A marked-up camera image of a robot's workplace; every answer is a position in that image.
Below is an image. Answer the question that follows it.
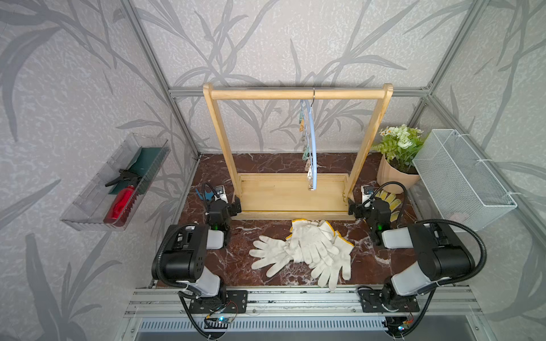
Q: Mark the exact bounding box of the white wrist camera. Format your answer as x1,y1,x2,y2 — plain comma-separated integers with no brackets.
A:
213,186,228,203
361,186,375,207

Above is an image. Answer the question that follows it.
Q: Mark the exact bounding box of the red spray bottle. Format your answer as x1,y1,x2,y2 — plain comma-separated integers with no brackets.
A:
103,169,142,227

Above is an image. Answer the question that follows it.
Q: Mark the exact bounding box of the green trowel in tray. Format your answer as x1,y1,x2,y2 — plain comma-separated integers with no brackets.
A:
109,147,162,195

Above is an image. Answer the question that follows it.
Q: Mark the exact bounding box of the yellow patterned glove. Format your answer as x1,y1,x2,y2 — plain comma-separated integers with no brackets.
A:
379,190,402,223

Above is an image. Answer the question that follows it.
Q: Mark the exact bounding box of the white glove pile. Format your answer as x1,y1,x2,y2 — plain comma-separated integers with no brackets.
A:
285,219,339,267
309,231,354,291

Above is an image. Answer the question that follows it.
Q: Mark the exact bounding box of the clear plastic wall tray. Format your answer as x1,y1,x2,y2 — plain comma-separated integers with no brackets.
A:
61,133,171,232

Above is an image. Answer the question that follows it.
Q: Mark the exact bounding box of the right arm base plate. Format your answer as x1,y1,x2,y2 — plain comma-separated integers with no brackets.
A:
357,286,420,313

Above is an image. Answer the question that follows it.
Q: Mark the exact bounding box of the blue hand rake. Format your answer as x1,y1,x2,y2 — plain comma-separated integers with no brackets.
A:
196,189,215,202

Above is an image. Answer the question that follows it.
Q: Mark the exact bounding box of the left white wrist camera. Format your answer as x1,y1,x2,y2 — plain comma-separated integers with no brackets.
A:
213,186,228,203

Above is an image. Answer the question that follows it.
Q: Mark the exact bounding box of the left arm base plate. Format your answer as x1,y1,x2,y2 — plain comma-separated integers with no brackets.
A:
189,290,249,314

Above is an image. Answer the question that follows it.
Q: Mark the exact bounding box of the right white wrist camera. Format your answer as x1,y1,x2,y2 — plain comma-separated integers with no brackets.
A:
361,186,375,207

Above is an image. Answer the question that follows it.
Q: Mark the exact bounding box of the potted white flower plant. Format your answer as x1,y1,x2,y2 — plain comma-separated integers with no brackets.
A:
372,124,425,194

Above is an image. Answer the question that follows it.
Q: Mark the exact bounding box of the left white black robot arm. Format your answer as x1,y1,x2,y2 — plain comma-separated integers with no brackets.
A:
152,197,242,305

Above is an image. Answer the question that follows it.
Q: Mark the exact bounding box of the wooden hanging rack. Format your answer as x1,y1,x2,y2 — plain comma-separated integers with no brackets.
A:
203,83,394,220

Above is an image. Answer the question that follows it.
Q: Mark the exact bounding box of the blue clip hanger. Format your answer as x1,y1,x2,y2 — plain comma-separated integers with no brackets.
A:
299,90,318,191

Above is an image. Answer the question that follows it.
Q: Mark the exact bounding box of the white glove far left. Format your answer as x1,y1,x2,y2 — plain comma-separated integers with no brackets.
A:
249,235,303,278

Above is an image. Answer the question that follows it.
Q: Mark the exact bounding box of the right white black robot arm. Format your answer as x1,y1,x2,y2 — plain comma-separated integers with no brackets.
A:
348,199,488,310

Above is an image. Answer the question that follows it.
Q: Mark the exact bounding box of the aluminium front rail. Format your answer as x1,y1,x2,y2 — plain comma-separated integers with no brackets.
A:
123,285,483,318

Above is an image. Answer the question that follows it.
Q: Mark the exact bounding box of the white wire basket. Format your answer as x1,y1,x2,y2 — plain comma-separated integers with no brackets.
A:
412,129,518,231

